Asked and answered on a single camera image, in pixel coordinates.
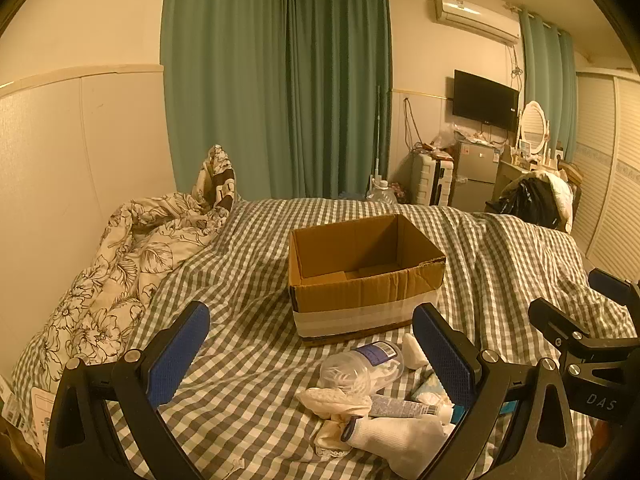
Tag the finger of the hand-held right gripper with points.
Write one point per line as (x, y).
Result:
(612, 282)
(555, 317)

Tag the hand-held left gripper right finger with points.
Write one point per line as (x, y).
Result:
(444, 355)

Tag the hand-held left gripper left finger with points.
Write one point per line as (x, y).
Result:
(175, 355)

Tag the small white cloth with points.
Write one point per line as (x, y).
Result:
(415, 350)

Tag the light blue tissue pack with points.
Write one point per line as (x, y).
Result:
(430, 390)

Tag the grey squeeze tube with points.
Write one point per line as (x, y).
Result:
(400, 405)

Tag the clear plastic bottle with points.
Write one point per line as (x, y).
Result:
(350, 365)

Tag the white socks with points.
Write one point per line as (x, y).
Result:
(400, 440)

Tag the brown cardboard box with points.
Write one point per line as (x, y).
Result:
(360, 305)

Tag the cream lace cloth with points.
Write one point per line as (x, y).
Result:
(330, 400)

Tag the green checked bed sheet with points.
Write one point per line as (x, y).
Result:
(240, 310)

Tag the floral quilt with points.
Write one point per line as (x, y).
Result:
(125, 270)

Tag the chair with black jacket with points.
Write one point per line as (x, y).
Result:
(562, 195)

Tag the white louvred wardrobe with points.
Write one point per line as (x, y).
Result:
(610, 170)

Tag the black jacket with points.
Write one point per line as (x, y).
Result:
(527, 202)

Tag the white paper packet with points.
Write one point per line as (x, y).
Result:
(42, 407)

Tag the wooden dressing table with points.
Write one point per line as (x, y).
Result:
(510, 170)

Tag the silver fridge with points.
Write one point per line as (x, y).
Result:
(475, 175)

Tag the brown patterned bag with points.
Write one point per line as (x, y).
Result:
(401, 192)

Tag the large clear water jug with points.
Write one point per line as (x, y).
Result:
(382, 192)

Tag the white oval vanity mirror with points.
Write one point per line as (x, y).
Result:
(534, 127)

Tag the white ribbed suitcase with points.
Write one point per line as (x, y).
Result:
(425, 180)

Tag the green eyelet window curtain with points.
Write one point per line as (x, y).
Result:
(547, 85)

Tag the clear plastic bag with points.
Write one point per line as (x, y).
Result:
(445, 139)

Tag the white mop pole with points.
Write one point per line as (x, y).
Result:
(378, 130)

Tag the white air conditioner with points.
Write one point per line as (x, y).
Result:
(475, 17)

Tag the black wall television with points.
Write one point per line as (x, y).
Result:
(485, 100)

